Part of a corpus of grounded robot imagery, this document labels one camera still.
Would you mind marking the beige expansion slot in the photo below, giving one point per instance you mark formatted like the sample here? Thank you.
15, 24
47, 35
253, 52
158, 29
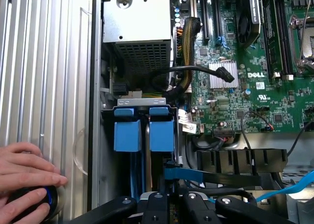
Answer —
193, 3

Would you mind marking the silver power supply unit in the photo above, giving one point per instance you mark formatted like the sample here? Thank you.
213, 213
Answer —
137, 20

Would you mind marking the clear round plastic disc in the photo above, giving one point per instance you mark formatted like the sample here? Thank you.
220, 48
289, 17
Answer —
82, 150

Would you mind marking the black expansion slot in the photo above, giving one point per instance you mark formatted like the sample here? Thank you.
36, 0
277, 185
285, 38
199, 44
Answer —
204, 12
217, 12

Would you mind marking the metal socket cover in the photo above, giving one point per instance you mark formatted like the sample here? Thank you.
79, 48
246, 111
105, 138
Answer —
305, 65

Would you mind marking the CPU socket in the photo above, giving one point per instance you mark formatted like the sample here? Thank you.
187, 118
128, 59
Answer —
307, 47

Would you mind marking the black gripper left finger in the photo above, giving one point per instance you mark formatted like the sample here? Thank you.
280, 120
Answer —
154, 209

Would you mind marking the person's left hand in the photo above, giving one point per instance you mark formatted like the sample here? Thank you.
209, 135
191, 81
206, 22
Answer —
22, 167

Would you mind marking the black graphics card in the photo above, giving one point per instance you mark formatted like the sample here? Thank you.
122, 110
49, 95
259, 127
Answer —
247, 25

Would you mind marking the black RAM slot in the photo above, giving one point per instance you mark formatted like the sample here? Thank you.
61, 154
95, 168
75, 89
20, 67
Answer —
284, 37

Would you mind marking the thin metal locking lever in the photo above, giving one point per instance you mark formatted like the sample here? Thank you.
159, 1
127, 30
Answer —
305, 28

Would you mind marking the person's right hand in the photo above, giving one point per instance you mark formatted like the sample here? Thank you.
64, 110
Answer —
12, 211

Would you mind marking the grey metal drive cage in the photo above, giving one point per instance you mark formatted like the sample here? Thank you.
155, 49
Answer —
301, 209

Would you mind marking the green Dell motherboard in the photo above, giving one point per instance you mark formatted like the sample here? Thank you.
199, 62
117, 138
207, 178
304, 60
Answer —
245, 106

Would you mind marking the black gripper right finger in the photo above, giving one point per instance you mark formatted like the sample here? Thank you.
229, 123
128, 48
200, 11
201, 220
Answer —
196, 209

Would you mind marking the hard drive in blue caddy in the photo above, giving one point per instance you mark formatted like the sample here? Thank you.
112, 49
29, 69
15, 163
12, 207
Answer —
142, 101

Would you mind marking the silver chipset heatsink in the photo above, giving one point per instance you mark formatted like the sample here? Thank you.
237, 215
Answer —
216, 76

